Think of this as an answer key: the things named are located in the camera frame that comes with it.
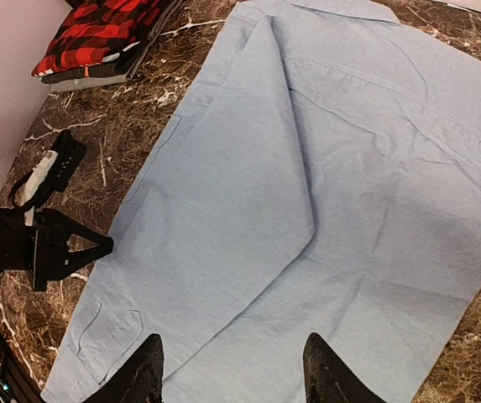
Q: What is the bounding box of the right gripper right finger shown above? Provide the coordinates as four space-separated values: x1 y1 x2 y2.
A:
303 332 385 403

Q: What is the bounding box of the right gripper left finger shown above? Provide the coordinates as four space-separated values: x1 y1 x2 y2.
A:
92 333 165 403

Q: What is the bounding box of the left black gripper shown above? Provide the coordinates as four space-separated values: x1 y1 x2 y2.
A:
0 207 113 292

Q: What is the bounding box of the light blue long sleeve shirt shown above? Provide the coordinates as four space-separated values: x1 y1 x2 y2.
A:
42 1 481 402

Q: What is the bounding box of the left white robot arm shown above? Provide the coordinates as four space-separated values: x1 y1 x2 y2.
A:
0 207 113 292

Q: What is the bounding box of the red black plaid shirt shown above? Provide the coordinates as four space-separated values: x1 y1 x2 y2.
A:
32 0 165 77

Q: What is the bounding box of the grey folded shirt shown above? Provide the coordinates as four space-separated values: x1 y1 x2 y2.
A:
35 1 180 92

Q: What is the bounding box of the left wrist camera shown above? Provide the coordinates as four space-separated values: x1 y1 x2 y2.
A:
8 129 86 227

